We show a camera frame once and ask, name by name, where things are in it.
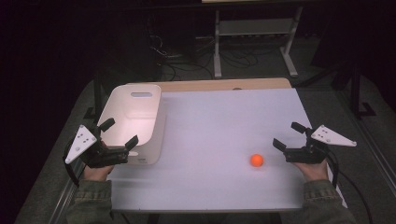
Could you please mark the person's left hand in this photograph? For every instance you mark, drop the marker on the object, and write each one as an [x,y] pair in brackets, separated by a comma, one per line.
[98,173]

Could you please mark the person's right hand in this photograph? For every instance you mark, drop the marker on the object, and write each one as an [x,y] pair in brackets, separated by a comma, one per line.
[314,172]

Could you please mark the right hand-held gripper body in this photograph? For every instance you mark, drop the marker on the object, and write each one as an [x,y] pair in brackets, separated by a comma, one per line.
[306,154]

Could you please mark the white plastic bin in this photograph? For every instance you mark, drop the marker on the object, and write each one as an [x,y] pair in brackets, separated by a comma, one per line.
[137,118]

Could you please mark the white metal stand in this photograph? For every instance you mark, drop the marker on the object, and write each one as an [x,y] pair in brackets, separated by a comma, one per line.
[255,27]

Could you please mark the aluminium rail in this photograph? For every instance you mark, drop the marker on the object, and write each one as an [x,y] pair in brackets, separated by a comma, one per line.
[378,158]
[62,199]

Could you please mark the white board table cover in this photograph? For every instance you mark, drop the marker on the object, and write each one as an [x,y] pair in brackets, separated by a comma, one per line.
[218,140]

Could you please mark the orange ball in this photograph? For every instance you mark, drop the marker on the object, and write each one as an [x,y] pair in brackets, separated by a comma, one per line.
[257,160]

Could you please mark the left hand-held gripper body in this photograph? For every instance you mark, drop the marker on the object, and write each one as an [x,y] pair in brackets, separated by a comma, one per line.
[93,152]

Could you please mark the black stand leg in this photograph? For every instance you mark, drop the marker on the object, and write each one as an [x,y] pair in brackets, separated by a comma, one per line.
[356,93]
[97,93]

